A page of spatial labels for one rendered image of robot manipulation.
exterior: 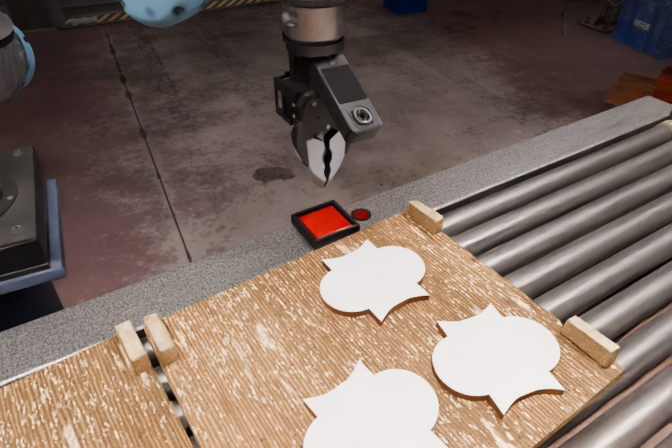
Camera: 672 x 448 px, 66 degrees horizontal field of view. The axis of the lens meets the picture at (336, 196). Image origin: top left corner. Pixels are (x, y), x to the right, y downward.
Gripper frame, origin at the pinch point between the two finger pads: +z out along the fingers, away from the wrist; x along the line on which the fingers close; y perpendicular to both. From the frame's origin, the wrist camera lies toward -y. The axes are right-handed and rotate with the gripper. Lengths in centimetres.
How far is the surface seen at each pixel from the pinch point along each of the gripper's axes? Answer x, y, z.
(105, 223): 20, 151, 100
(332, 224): -0.5, -1.0, 7.3
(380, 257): -0.9, -12.1, 5.6
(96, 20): -40, 440, 96
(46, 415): 39.9, -11.9, 6.6
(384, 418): 12.4, -30.7, 5.6
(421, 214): -10.6, -8.8, 4.6
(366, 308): 5.8, -18.3, 5.6
